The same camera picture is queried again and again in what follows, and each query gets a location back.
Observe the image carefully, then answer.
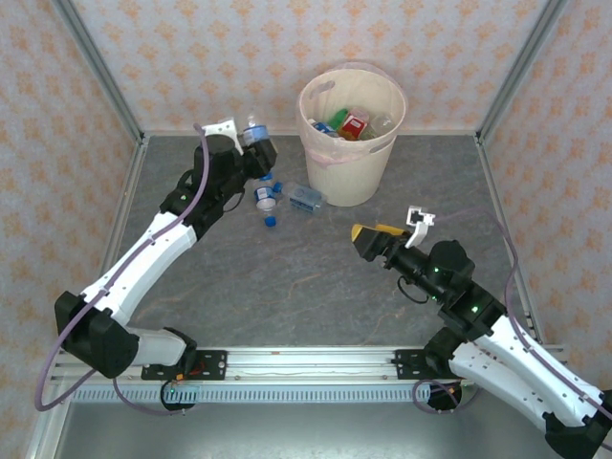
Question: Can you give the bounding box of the purple cable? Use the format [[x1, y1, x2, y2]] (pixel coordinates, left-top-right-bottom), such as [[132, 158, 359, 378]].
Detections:
[[413, 209, 612, 422], [35, 122, 209, 417]]

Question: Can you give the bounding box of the left black mount plate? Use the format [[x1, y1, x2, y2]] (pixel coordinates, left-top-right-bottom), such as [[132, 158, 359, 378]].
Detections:
[[141, 350, 229, 382]]

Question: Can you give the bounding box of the aluminium table back rail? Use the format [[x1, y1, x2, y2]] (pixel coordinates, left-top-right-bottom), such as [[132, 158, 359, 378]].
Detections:
[[141, 127, 482, 140]]

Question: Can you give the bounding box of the beige plastic bin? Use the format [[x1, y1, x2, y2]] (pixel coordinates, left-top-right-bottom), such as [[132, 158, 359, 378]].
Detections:
[[298, 66, 410, 208]]

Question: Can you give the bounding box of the aluminium table side rail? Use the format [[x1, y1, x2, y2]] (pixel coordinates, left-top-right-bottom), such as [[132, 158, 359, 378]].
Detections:
[[475, 136, 549, 345], [76, 136, 149, 348]]

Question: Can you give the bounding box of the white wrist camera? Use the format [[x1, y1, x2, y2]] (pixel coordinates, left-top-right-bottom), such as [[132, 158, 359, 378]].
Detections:
[[404, 205, 440, 249], [200, 118, 239, 155]]

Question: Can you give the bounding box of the right black mount plate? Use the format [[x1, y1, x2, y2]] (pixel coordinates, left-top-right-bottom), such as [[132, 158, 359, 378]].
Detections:
[[394, 348, 460, 382]]

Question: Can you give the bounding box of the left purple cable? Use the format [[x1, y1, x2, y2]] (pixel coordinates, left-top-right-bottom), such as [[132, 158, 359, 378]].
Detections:
[[35, 122, 209, 417]]

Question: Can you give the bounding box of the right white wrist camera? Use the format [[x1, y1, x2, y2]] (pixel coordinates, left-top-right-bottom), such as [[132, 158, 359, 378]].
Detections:
[[404, 205, 440, 249]]

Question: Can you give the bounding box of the aluminium frame post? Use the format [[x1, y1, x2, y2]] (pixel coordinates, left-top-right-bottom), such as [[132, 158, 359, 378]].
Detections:
[[50, 0, 147, 147], [475, 0, 573, 147]]

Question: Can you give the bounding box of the orange sauce bottle white cap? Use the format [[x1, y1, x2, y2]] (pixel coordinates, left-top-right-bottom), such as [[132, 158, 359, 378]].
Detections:
[[341, 110, 372, 141]]

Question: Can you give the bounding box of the blue tinted plastic bottle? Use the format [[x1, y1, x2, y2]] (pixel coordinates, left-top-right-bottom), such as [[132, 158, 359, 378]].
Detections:
[[285, 183, 330, 215]]

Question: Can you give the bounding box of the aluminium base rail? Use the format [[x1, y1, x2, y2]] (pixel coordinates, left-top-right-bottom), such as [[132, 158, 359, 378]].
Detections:
[[51, 343, 568, 384]]

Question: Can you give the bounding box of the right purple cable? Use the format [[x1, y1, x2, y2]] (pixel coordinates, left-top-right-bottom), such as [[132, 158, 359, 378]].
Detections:
[[413, 209, 612, 422]]

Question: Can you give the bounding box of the grey slotted cable duct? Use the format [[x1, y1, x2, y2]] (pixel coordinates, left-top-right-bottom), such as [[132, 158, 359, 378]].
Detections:
[[70, 384, 479, 404]]

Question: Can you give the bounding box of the black round cable port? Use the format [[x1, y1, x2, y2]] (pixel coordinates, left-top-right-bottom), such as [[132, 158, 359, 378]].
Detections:
[[161, 380, 198, 413], [426, 381, 464, 413]]

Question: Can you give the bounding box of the grey metal panel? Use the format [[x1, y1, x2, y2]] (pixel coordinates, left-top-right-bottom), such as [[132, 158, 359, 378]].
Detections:
[[52, 401, 568, 459]]

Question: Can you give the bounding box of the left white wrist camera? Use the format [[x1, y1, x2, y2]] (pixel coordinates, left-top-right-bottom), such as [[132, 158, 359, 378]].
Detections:
[[200, 118, 239, 155]]

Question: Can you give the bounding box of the green bottle yellow cap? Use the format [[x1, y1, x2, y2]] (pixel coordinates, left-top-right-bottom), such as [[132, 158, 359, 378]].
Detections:
[[329, 108, 351, 134]]

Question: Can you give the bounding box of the black mount plate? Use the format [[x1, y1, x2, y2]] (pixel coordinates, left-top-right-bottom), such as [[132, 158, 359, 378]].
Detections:
[[394, 348, 460, 382], [141, 350, 229, 382]]

